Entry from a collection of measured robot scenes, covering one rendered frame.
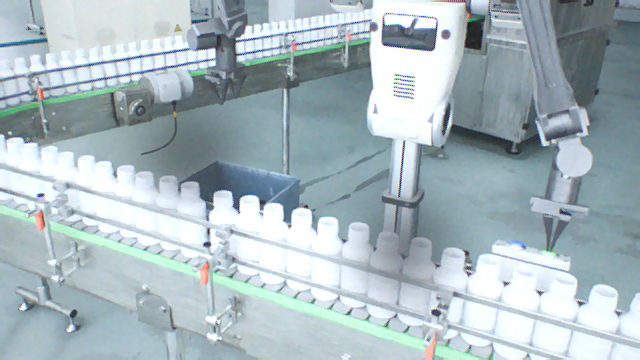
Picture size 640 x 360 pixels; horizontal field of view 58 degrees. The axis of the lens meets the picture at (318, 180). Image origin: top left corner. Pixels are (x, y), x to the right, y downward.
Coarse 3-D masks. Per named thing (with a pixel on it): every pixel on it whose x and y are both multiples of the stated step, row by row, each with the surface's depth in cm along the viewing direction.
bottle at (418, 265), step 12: (420, 240) 103; (420, 252) 100; (408, 264) 102; (420, 264) 101; (432, 264) 102; (408, 276) 102; (420, 276) 101; (432, 276) 102; (408, 288) 103; (420, 288) 102; (408, 300) 104; (420, 300) 103; (420, 312) 104; (408, 324) 106; (420, 324) 106
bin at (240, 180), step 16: (192, 176) 178; (208, 176) 186; (224, 176) 190; (240, 176) 187; (256, 176) 184; (272, 176) 182; (288, 176) 179; (208, 192) 188; (240, 192) 190; (256, 192) 187; (272, 192) 184; (288, 192) 172; (208, 208) 190; (288, 208) 175; (208, 240) 146
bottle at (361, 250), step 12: (360, 228) 108; (360, 240) 105; (348, 252) 106; (360, 252) 106; (372, 252) 107; (348, 276) 108; (360, 276) 107; (348, 288) 109; (360, 288) 109; (348, 300) 110
